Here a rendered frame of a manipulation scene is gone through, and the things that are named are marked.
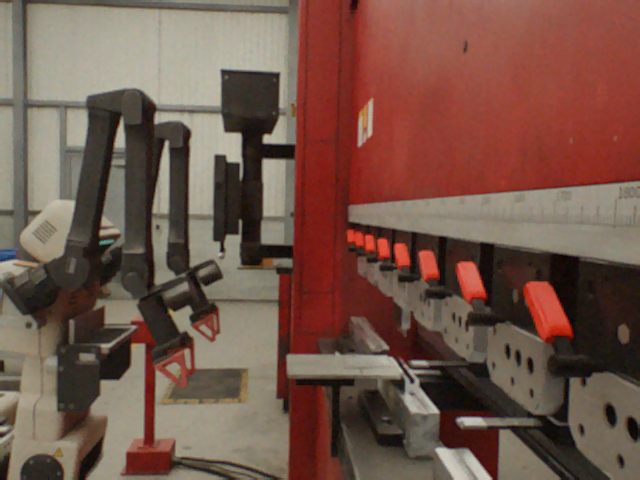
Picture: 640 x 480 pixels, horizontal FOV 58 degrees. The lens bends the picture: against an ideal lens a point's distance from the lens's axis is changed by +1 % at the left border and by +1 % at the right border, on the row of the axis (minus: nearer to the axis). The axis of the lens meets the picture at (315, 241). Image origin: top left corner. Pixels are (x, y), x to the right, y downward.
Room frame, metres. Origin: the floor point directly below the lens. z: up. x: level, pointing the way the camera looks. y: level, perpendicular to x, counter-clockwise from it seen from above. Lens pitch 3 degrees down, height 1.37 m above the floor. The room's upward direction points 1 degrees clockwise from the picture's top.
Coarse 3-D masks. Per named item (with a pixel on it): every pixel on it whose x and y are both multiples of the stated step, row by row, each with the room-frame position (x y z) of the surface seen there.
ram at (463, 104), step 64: (384, 0) 1.56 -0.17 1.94; (448, 0) 0.95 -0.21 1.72; (512, 0) 0.68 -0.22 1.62; (576, 0) 0.53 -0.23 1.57; (384, 64) 1.53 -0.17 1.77; (448, 64) 0.94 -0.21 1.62; (512, 64) 0.67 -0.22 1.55; (576, 64) 0.53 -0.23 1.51; (384, 128) 1.50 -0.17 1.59; (448, 128) 0.92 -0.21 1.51; (512, 128) 0.67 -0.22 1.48; (576, 128) 0.52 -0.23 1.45; (384, 192) 1.47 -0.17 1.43; (448, 192) 0.91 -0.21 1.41
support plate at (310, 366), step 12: (288, 360) 1.42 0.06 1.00; (300, 360) 1.42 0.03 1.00; (312, 360) 1.42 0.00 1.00; (324, 360) 1.43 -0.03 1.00; (288, 372) 1.31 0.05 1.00; (300, 372) 1.31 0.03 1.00; (312, 372) 1.32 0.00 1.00; (324, 372) 1.32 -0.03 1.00; (336, 372) 1.32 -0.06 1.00; (348, 372) 1.32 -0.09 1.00; (360, 372) 1.33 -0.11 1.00; (372, 372) 1.33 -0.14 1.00; (384, 372) 1.33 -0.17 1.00; (396, 372) 1.33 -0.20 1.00
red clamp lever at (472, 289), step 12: (468, 264) 0.71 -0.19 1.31; (468, 276) 0.69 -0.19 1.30; (468, 288) 0.68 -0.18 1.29; (480, 288) 0.68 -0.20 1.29; (468, 300) 0.67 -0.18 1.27; (480, 300) 0.67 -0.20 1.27; (468, 312) 0.66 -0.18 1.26; (480, 312) 0.65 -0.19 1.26; (492, 312) 0.65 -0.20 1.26; (468, 324) 0.65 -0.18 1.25; (480, 324) 0.65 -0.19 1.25; (492, 324) 0.65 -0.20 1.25
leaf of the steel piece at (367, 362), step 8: (336, 352) 1.43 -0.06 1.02; (336, 360) 1.43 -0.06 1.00; (344, 360) 1.36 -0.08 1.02; (352, 360) 1.43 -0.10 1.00; (360, 360) 1.43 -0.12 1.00; (368, 360) 1.43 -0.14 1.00; (376, 360) 1.43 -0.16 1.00; (344, 368) 1.36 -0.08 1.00; (352, 368) 1.36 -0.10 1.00; (360, 368) 1.36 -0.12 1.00
